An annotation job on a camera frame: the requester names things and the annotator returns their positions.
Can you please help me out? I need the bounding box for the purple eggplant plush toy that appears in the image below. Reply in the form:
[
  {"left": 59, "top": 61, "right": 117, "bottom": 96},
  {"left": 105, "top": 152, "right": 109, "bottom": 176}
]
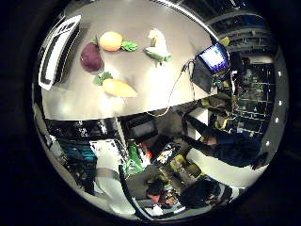
[{"left": 79, "top": 35, "right": 105, "bottom": 73}]

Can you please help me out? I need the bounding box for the dark storage rack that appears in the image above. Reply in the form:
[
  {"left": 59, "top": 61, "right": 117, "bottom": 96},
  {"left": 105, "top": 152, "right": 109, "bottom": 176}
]
[{"left": 231, "top": 59, "right": 277, "bottom": 136}]

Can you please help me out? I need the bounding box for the white and green plush toy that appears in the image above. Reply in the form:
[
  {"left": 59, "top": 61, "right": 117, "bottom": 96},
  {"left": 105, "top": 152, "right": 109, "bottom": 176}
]
[{"left": 144, "top": 27, "right": 173, "bottom": 68}]

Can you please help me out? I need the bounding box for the orange fruit plush toy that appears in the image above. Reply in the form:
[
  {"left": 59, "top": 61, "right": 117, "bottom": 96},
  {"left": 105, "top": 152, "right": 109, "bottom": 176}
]
[{"left": 98, "top": 30, "right": 139, "bottom": 53}]

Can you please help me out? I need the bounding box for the black panel with white print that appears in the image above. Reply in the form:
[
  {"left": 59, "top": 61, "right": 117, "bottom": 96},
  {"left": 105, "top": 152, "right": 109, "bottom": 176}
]
[{"left": 46, "top": 117, "right": 125, "bottom": 142}]

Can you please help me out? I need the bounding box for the black case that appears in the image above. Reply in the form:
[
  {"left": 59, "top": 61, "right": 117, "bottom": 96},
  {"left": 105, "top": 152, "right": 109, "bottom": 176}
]
[{"left": 125, "top": 114, "right": 159, "bottom": 142}]

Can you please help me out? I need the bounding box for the yellow cable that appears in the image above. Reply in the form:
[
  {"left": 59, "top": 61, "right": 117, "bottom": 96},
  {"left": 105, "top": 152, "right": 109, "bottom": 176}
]
[{"left": 145, "top": 60, "right": 196, "bottom": 119}]

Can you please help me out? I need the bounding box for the person in dark clothes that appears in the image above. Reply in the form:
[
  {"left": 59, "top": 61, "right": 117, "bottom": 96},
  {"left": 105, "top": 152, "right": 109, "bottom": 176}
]
[{"left": 182, "top": 112, "right": 271, "bottom": 171}]

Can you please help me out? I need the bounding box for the orange carrot plush toy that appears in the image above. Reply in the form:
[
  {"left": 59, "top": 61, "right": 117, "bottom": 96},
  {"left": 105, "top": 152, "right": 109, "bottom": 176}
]
[{"left": 92, "top": 71, "right": 139, "bottom": 99}]

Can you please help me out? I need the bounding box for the green package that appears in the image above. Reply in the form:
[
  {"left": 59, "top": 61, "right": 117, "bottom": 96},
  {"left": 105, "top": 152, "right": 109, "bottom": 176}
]
[{"left": 123, "top": 142, "right": 145, "bottom": 177}]

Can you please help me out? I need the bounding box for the black laptop with lit screen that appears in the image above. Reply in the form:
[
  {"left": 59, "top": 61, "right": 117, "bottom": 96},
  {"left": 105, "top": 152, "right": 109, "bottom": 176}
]
[{"left": 191, "top": 41, "right": 231, "bottom": 94}]

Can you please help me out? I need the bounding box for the white bin with black interior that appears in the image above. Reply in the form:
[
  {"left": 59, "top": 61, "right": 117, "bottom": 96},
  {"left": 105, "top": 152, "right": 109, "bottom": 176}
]
[{"left": 38, "top": 14, "right": 83, "bottom": 91}]

